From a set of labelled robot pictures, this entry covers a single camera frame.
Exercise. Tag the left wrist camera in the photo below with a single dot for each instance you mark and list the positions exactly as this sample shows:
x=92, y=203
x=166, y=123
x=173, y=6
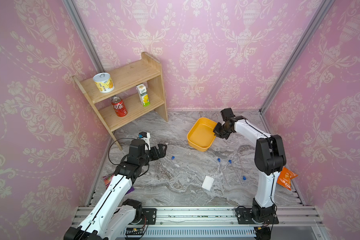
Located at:
x=146, y=137

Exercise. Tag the green white juice carton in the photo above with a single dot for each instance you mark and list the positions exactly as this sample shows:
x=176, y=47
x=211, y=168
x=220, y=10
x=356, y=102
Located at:
x=143, y=94

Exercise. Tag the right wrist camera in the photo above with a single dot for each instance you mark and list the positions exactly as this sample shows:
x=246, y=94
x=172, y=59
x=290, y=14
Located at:
x=227, y=114

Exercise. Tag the orange snack bag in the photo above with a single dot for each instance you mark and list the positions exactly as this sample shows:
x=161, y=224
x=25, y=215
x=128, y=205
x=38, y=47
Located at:
x=285, y=178

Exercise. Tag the yellow plastic basin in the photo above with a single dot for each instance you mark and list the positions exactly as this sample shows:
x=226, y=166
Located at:
x=201, y=136

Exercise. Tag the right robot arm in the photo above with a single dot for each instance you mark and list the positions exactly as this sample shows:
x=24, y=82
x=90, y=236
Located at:
x=270, y=159

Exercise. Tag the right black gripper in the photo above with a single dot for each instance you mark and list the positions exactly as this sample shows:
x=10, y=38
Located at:
x=216, y=131

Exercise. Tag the aluminium front rail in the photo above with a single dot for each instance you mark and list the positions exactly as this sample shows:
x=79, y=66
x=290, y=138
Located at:
x=209, y=223

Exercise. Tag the purple tissue pack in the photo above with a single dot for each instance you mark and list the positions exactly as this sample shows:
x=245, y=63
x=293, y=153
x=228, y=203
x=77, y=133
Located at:
x=107, y=181

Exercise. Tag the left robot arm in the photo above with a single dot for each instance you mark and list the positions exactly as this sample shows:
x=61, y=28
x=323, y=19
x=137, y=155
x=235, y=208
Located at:
x=110, y=216

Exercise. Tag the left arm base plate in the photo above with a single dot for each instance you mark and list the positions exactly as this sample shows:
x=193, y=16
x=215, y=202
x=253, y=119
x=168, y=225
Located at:
x=145, y=216

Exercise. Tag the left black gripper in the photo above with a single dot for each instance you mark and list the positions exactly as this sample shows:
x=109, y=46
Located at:
x=156, y=155

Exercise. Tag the white wiping cloth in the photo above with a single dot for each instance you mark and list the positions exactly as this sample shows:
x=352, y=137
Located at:
x=208, y=183

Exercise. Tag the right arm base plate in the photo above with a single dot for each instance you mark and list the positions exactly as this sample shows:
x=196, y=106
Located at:
x=246, y=216

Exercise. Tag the red cola can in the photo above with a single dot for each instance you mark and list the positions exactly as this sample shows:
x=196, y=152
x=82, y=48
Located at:
x=119, y=106

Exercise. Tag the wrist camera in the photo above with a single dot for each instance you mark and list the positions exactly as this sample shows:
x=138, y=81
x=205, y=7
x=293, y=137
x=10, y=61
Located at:
x=227, y=114
x=146, y=137

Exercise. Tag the yellow white tin can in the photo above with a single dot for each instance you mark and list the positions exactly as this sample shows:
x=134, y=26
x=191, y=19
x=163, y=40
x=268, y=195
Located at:
x=104, y=82

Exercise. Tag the wooden two-tier shelf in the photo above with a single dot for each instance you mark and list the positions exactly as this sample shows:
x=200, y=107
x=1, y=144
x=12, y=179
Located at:
x=147, y=70

